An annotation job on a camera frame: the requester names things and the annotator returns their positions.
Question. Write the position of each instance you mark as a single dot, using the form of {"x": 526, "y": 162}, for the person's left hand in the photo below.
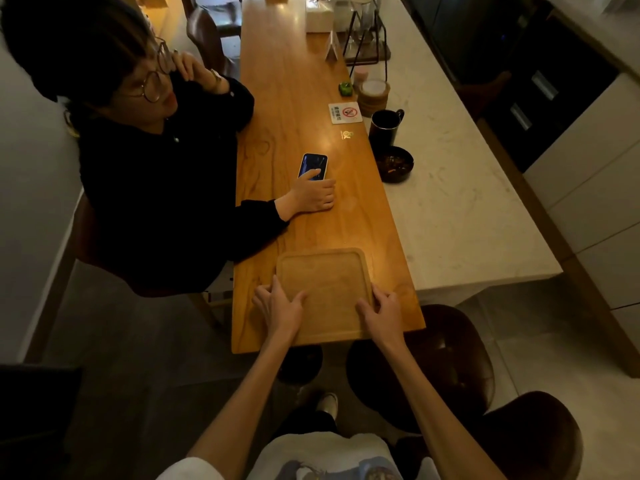
{"x": 280, "y": 314}

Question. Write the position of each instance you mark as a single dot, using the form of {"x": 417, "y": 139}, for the person's right hand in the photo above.
{"x": 386, "y": 322}

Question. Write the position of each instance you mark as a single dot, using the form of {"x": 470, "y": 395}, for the person's right thumb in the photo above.
{"x": 365, "y": 310}

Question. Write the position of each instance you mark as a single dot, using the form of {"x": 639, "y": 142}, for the person's left thumb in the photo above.
{"x": 299, "y": 299}

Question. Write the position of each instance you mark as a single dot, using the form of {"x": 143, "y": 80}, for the square wooden tray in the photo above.
{"x": 330, "y": 284}

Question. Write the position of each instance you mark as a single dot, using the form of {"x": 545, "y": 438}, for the person's left forearm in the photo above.
{"x": 240, "y": 409}

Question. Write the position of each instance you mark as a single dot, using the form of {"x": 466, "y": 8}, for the person's right forearm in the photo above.
{"x": 440, "y": 419}

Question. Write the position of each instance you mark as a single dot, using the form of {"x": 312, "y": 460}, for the person's white shoe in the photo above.
{"x": 328, "y": 404}

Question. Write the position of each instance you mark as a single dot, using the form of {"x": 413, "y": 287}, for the person's black trousers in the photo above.
{"x": 305, "y": 422}

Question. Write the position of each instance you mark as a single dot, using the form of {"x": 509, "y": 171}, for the blue smartphone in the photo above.
{"x": 314, "y": 163}

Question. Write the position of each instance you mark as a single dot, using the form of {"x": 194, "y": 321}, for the black bowl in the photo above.
{"x": 394, "y": 164}

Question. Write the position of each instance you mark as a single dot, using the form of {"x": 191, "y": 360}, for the person's white printed shirt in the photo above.
{"x": 325, "y": 457}

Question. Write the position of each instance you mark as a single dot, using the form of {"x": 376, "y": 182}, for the gold sticker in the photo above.
{"x": 347, "y": 134}

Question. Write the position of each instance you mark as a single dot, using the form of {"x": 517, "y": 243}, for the black mug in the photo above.
{"x": 384, "y": 128}

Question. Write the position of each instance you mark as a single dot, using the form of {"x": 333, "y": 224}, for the white sign card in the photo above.
{"x": 345, "y": 113}

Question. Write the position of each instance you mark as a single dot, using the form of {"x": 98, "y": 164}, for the stack of wooden coasters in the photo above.
{"x": 373, "y": 97}

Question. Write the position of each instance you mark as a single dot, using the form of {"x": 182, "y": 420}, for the small green toy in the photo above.
{"x": 345, "y": 89}

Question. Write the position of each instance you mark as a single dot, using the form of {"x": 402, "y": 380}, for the small pink cup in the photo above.
{"x": 360, "y": 77}

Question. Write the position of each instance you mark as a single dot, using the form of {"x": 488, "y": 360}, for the triangular table sign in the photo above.
{"x": 332, "y": 47}

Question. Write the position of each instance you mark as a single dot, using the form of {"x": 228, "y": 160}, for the white cabinet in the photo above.
{"x": 595, "y": 184}

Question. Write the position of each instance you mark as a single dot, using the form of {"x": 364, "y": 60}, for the round metal-rimmed glasses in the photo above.
{"x": 152, "y": 79}

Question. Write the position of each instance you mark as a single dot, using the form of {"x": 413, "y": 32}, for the white tissue box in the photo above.
{"x": 319, "y": 15}

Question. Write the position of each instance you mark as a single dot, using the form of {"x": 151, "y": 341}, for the black built-in appliance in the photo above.
{"x": 500, "y": 54}

